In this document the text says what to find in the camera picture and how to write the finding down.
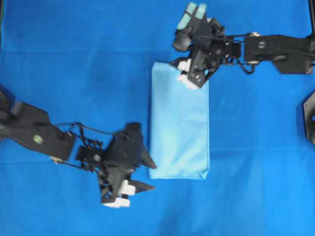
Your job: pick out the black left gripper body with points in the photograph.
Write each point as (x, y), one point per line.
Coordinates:
(115, 164)

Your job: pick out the light blue towel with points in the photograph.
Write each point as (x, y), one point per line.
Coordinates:
(180, 127)

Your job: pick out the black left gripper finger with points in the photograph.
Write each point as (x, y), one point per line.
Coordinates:
(138, 186)
(146, 159)

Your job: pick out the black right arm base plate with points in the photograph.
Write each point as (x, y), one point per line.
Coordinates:
(309, 118)

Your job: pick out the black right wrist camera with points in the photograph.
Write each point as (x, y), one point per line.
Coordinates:
(193, 21)

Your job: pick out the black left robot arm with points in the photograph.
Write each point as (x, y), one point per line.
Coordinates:
(30, 127)

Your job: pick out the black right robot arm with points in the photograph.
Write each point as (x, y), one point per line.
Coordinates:
(290, 55)

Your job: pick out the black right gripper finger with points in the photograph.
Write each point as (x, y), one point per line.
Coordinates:
(181, 63)

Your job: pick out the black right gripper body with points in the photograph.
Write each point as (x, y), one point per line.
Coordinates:
(208, 51)

